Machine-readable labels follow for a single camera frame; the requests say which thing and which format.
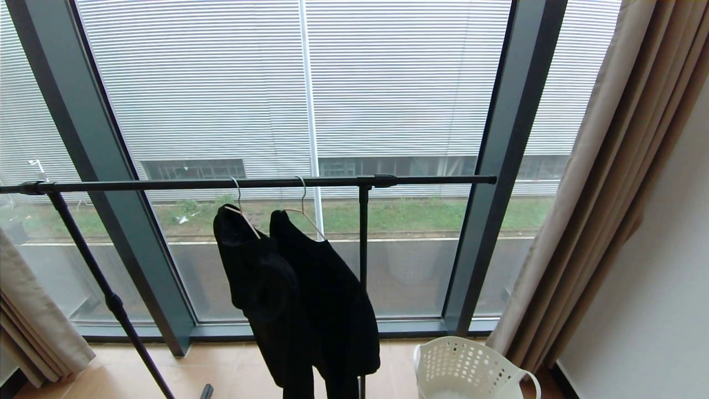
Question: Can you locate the white laundry basket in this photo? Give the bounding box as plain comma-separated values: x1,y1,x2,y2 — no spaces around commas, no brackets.
413,336,542,399

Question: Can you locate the black garment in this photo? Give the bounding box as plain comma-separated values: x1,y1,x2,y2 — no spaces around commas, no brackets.
269,209,382,399
213,203,316,399

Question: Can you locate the beige curtain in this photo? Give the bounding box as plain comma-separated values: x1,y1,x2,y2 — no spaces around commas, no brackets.
486,0,709,373
0,227,96,388

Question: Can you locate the window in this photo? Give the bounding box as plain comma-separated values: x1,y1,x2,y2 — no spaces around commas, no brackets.
0,0,622,357

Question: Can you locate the pink clothes hanger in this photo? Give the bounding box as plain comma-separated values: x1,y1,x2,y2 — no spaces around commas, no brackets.
224,177,261,240
282,176,327,242

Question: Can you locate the black clothes rack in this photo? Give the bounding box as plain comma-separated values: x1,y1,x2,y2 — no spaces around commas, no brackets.
0,174,497,399

